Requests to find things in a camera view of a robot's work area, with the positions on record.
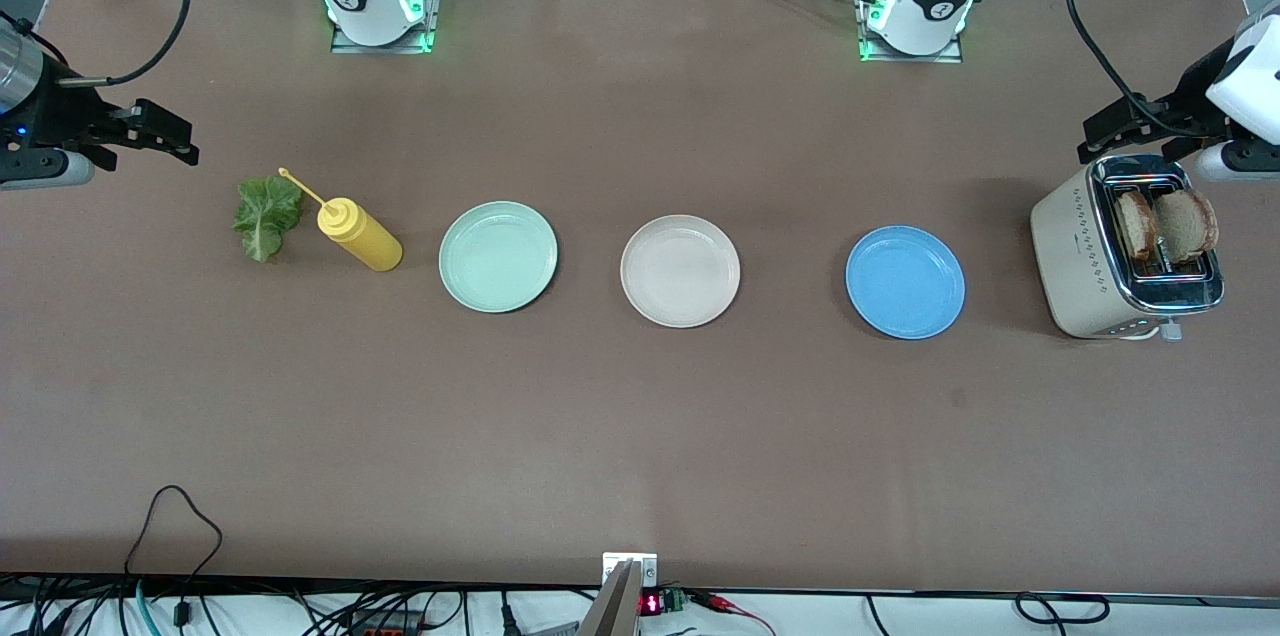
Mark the grey camera mount bar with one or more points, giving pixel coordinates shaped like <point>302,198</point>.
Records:
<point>612,611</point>

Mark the green lettuce leaf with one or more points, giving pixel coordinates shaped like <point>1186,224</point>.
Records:
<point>265,216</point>

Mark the beige plate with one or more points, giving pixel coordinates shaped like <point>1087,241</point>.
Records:
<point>680,271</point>

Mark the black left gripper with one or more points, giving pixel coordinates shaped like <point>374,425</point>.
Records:
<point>1187,103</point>

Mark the red LED display board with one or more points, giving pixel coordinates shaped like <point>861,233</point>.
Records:
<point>652,604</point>

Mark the beige chrome toaster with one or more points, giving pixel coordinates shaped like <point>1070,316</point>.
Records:
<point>1075,261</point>

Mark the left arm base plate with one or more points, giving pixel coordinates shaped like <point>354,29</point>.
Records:
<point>915,58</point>

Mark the blue plate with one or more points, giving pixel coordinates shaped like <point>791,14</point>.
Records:
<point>905,281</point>

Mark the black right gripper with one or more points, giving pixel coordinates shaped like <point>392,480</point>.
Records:
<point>50,121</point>

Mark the pale-crust toast bread slice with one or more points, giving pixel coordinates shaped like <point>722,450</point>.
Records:
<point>1135,224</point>

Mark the dark-crust toast bread slice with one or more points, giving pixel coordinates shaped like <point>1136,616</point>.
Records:
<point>1188,221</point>

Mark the mint green plate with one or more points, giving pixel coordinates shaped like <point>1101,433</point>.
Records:
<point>498,256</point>

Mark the yellow mustard squeeze bottle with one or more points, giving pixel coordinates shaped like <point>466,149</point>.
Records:
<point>360,234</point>

